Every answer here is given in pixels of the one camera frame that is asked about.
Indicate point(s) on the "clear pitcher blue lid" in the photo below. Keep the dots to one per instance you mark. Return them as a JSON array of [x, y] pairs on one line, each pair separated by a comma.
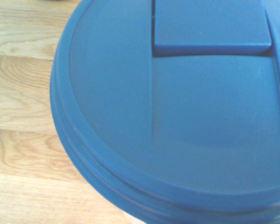
[[177, 116]]

